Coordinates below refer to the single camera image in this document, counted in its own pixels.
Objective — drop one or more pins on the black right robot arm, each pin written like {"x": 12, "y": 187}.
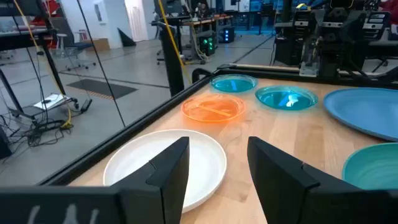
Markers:
{"x": 337, "y": 40}

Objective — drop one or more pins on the large blue plate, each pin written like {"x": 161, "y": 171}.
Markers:
{"x": 363, "y": 112}

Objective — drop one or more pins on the white plastic plate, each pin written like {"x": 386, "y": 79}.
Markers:
{"x": 130, "y": 161}

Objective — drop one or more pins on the orange translucent plate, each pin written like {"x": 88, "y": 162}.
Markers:
{"x": 213, "y": 107}

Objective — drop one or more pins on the black wedge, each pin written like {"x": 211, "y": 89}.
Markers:
{"x": 126, "y": 39}

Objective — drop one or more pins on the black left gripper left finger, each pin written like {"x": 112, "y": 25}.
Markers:
{"x": 168, "y": 186}

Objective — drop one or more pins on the black camera stand pole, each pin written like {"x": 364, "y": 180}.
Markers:
{"x": 171, "y": 62}

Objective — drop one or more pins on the computer tower green lights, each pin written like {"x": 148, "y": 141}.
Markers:
{"x": 206, "y": 45}

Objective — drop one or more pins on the white stool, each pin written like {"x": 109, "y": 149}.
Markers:
{"x": 60, "y": 40}

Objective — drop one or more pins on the small blue translucent plate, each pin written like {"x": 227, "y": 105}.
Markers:
{"x": 234, "y": 83}

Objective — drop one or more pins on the teal bowl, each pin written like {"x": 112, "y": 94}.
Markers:
{"x": 373, "y": 168}

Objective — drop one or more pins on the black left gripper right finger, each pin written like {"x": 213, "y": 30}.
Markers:
{"x": 280, "y": 186}

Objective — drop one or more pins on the long wooden desk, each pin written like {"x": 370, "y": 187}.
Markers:
{"x": 206, "y": 21}

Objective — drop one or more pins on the black equipment stand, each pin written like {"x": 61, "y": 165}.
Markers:
{"x": 25, "y": 39}

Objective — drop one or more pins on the cardboard box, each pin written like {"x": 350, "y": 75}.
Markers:
{"x": 100, "y": 44}

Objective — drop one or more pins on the white sheet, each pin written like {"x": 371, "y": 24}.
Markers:
{"x": 51, "y": 101}

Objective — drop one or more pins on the black power brick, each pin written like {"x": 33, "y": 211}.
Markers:
{"x": 86, "y": 105}

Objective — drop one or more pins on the dark floor mat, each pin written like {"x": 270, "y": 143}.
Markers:
{"x": 102, "y": 88}

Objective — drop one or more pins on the black table frame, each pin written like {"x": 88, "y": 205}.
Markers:
{"x": 140, "y": 124}

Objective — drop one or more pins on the dark office chair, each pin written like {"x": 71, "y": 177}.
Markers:
{"x": 77, "y": 46}

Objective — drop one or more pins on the computer tower blue lights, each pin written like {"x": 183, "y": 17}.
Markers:
{"x": 227, "y": 35}

